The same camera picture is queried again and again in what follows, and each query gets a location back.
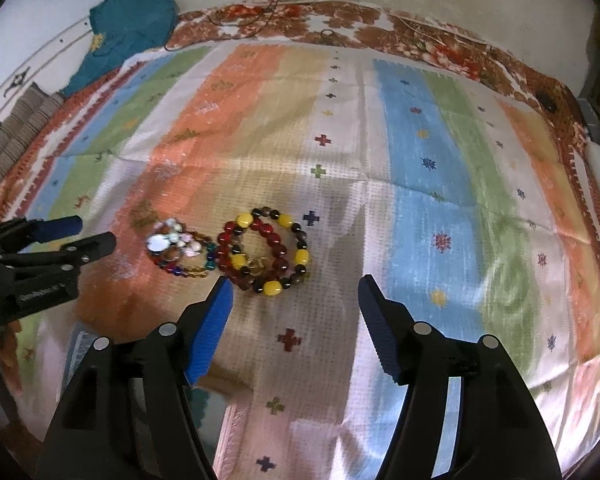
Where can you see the colourful striped mat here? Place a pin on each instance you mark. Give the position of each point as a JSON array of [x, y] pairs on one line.
[[330, 160]]

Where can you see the teal blue pillow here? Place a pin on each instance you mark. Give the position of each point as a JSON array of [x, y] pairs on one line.
[[125, 25]]

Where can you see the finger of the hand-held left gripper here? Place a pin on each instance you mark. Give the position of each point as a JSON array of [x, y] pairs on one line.
[[55, 227], [87, 249]]

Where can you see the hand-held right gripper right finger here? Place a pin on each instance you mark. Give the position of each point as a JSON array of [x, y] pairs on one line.
[[379, 332]]

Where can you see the colourful marbles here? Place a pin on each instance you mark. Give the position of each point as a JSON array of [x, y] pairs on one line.
[[180, 252]]

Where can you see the brown striped cushion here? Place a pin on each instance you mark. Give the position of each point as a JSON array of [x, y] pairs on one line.
[[25, 120]]

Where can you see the brown floral bedsheet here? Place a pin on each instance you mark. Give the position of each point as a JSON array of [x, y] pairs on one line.
[[340, 17]]

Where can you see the white decorated headboard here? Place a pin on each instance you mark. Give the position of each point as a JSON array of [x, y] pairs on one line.
[[30, 65]]

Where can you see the grey metal object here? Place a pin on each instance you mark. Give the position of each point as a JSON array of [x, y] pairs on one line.
[[592, 120]]

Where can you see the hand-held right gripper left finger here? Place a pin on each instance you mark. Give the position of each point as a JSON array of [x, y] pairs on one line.
[[214, 332]]

